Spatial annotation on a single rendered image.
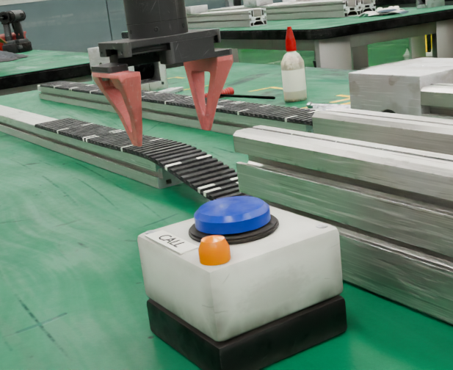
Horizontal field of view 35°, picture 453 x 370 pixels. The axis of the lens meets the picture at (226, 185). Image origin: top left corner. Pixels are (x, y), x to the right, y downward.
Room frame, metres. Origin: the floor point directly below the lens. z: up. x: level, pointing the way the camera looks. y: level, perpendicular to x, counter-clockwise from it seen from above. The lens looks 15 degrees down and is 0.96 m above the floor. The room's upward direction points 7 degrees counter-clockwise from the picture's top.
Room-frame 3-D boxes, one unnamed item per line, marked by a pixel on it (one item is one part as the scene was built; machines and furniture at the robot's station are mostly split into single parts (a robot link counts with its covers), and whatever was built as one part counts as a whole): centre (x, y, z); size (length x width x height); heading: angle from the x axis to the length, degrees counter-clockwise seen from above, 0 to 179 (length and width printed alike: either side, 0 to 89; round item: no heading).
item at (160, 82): (1.54, 0.17, 0.83); 0.11 x 0.10 x 0.10; 122
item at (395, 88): (0.66, -0.18, 0.83); 0.12 x 0.09 x 0.10; 121
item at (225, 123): (1.21, 0.13, 0.79); 0.96 x 0.04 x 0.03; 31
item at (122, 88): (0.68, 0.07, 0.88); 0.07 x 0.07 x 0.09; 31
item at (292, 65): (1.16, -0.13, 0.84); 0.04 x 0.04 x 0.12
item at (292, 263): (0.36, -0.01, 0.81); 0.10 x 0.08 x 0.06; 121
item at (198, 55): (0.71, 0.02, 0.88); 0.07 x 0.07 x 0.09; 31
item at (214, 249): (0.32, 0.01, 0.85); 0.02 x 0.02 x 0.01
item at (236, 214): (0.36, 0.00, 0.84); 0.04 x 0.04 x 0.02
